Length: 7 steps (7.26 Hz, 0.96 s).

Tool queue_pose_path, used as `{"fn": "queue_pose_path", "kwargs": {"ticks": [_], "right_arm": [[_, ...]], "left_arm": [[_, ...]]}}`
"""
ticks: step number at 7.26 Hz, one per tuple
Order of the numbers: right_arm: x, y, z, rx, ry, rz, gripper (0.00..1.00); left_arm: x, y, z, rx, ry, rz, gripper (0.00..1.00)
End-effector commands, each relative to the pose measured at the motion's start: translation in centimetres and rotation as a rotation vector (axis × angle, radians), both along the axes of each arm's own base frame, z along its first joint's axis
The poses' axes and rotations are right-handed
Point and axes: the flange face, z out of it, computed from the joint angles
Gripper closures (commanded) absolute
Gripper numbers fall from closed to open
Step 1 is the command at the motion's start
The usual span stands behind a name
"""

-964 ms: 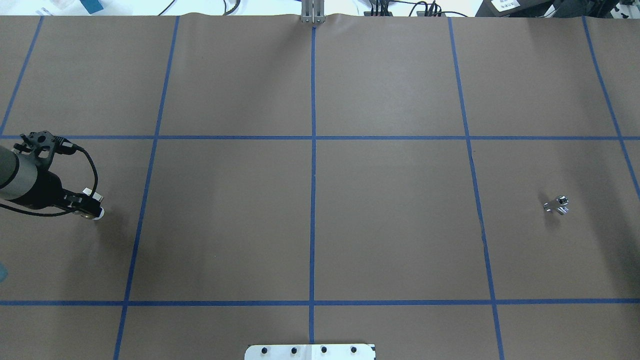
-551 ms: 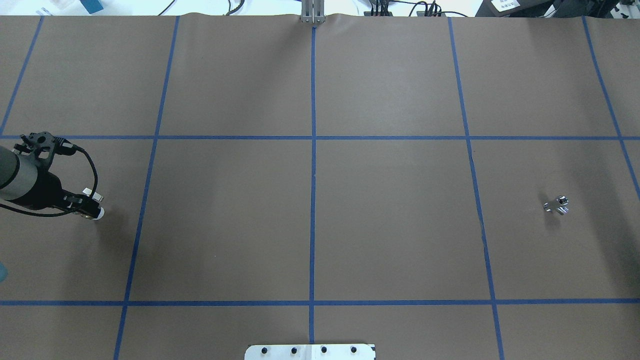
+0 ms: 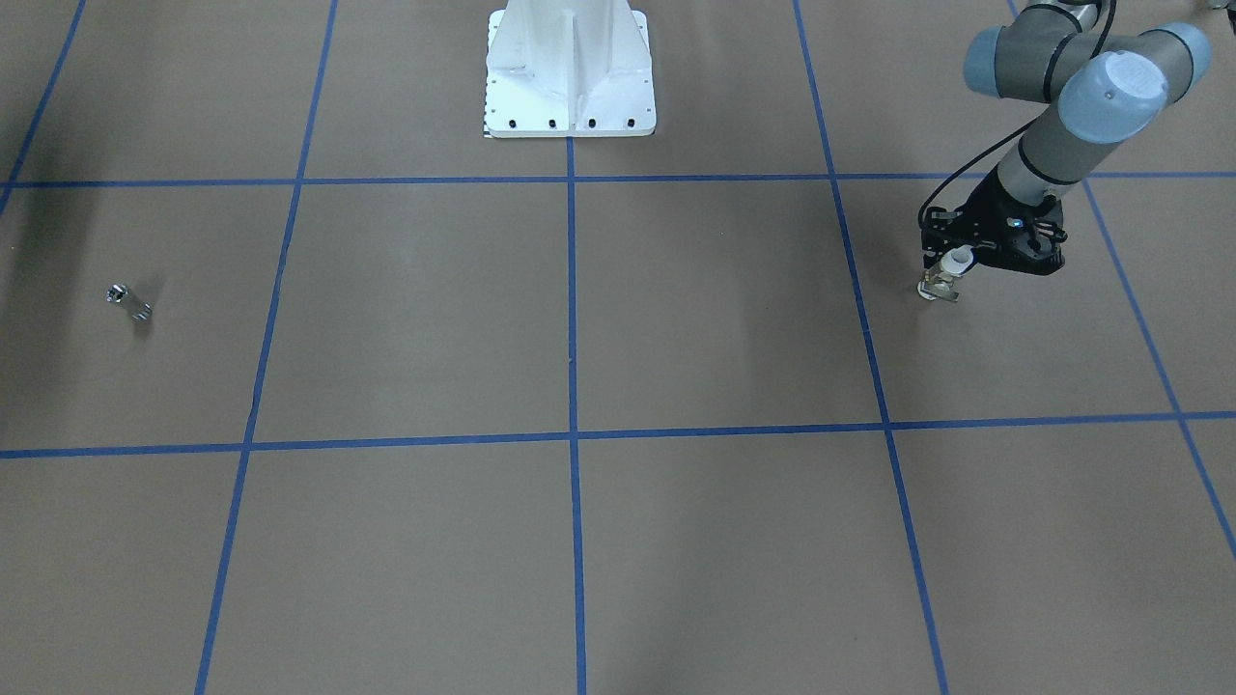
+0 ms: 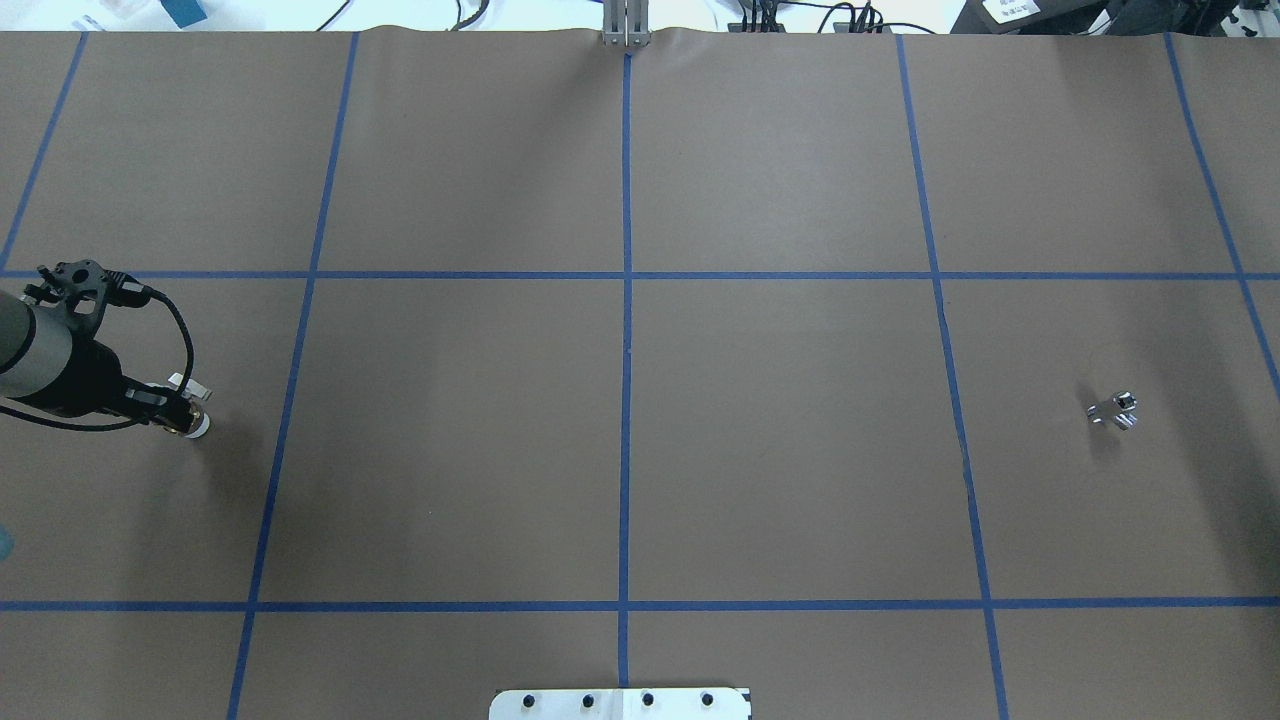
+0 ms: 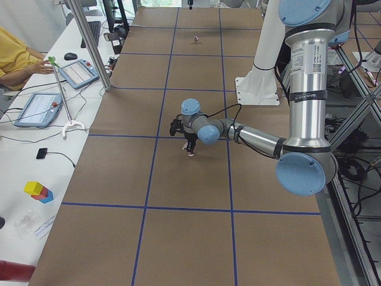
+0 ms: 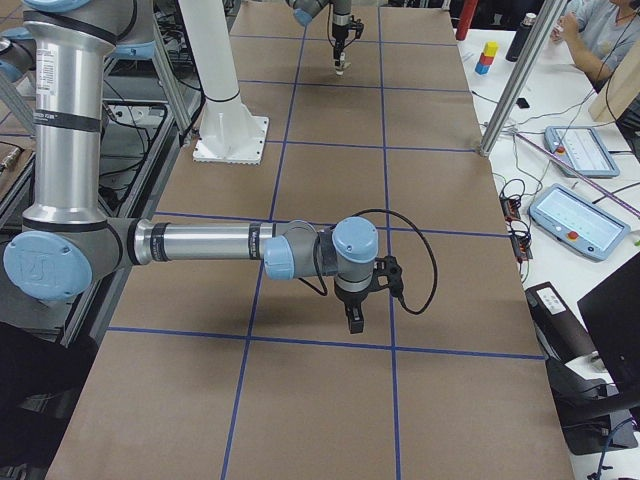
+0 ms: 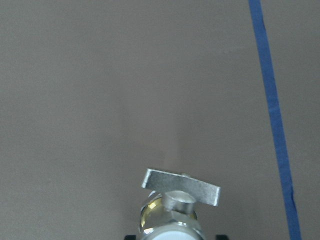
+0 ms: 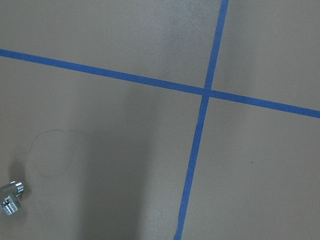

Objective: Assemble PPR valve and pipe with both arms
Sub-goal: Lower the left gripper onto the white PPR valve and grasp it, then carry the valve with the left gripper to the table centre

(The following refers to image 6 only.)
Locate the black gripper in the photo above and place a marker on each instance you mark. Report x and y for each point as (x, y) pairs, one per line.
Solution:
(350, 299)
(339, 42)

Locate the brass PPR valve white ends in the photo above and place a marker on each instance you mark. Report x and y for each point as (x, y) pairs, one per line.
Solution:
(341, 68)

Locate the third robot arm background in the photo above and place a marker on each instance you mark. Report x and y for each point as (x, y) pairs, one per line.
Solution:
(18, 53)

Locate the red bottle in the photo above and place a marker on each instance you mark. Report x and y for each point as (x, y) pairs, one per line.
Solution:
(465, 19)

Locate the stacked coloured blocks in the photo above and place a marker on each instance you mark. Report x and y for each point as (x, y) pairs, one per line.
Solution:
(486, 57)

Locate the black water bottle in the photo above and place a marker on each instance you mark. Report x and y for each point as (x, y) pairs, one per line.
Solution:
(520, 37)

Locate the small electronics board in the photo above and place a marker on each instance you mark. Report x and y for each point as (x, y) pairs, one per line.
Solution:
(517, 228)

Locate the black box with label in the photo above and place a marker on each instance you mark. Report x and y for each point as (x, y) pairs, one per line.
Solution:
(563, 334)

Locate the near teach pendant tablet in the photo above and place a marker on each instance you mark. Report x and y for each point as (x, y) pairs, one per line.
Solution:
(578, 224)

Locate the teach pendant tablet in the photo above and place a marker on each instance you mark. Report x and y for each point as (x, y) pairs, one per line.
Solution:
(578, 224)
(582, 149)

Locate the black monitor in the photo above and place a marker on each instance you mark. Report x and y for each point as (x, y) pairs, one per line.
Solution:
(611, 315)

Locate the far teach pendant tablet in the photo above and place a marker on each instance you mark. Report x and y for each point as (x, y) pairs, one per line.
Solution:
(582, 149)

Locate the seated person in grey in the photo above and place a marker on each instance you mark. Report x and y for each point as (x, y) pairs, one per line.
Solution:
(599, 35)

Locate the white camera stand base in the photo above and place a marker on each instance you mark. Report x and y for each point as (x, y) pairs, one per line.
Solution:
(228, 132)

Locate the aluminium frame post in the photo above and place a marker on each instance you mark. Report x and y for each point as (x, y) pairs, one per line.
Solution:
(550, 12)

